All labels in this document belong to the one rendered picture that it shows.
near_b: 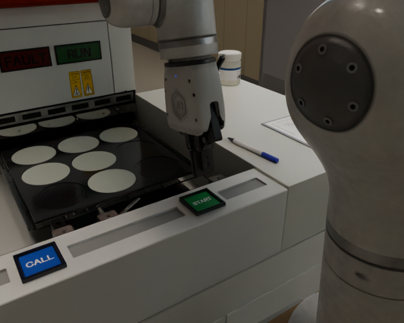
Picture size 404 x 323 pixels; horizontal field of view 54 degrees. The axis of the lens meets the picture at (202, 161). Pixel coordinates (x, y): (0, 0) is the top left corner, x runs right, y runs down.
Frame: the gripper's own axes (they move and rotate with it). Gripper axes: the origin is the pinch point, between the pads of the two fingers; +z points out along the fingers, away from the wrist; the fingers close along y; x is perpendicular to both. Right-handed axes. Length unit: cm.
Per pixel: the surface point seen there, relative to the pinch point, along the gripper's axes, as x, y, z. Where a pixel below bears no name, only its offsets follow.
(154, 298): -11.8, 0.6, 19.1
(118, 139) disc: 3.8, -46.2, 4.4
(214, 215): -0.1, 2.1, 8.5
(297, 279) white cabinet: 20.7, -1.7, 32.1
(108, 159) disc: -2.7, -36.9, 6.4
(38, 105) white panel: -11, -58, -6
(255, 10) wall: 251, -275, -36
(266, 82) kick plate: 245, -259, 35
